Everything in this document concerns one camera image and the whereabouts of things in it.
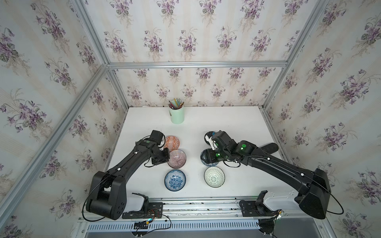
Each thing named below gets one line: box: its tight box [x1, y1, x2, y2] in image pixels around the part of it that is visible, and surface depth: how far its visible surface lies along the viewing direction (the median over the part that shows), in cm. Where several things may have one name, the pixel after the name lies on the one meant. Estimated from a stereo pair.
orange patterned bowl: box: [163, 135, 181, 153], surface depth 98 cm
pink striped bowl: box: [167, 149, 187, 169], surface depth 90 cm
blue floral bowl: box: [164, 169, 187, 192], surface depth 83 cm
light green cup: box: [168, 105, 185, 125], surface depth 107 cm
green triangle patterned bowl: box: [203, 166, 226, 189], surface depth 84 cm
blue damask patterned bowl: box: [200, 148, 220, 167], surface depth 67 cm
